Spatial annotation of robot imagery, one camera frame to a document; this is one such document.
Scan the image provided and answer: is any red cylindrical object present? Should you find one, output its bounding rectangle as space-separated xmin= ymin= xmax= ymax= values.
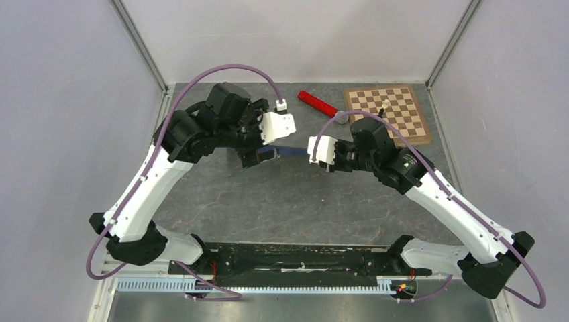
xmin=297 ymin=91 xmax=349 ymax=125

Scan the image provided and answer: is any left aluminium corner post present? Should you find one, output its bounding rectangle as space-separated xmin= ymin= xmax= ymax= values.
xmin=109 ymin=0 xmax=176 ymax=95

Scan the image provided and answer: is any wooden chessboard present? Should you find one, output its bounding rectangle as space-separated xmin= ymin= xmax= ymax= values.
xmin=343 ymin=84 xmax=433 ymax=145

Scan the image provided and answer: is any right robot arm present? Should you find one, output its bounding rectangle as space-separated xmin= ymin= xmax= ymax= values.
xmin=307 ymin=115 xmax=535 ymax=299

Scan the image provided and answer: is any aluminium rail frame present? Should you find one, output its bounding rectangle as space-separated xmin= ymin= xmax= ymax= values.
xmin=88 ymin=242 xmax=515 ymax=321

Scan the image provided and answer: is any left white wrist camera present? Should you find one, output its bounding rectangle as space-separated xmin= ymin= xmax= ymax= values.
xmin=259 ymin=99 xmax=297 ymax=146

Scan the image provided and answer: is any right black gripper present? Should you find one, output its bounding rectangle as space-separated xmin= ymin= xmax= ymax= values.
xmin=320 ymin=138 xmax=378 ymax=172

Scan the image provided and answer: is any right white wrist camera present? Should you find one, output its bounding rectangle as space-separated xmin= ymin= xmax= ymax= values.
xmin=307 ymin=136 xmax=338 ymax=172

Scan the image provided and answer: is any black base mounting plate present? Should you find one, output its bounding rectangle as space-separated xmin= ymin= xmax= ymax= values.
xmin=189 ymin=242 xmax=432 ymax=288

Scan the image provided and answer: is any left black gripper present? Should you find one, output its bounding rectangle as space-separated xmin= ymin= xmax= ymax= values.
xmin=217 ymin=99 xmax=281 ymax=168

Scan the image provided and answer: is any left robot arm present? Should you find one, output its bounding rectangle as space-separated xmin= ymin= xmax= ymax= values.
xmin=89 ymin=82 xmax=293 ymax=274

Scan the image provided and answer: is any right aluminium corner post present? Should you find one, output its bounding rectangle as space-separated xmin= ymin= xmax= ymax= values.
xmin=425 ymin=0 xmax=483 ymax=91

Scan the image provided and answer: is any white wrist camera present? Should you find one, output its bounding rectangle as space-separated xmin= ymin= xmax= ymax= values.
xmin=259 ymin=99 xmax=297 ymax=146
xmin=307 ymin=136 xmax=338 ymax=172

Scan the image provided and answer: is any wooden picture frame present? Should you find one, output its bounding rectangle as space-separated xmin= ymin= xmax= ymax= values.
xmin=256 ymin=145 xmax=309 ymax=162

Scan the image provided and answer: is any aluminium corner post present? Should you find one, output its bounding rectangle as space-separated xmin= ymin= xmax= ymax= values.
xmin=109 ymin=0 xmax=176 ymax=95
xmin=425 ymin=0 xmax=483 ymax=91

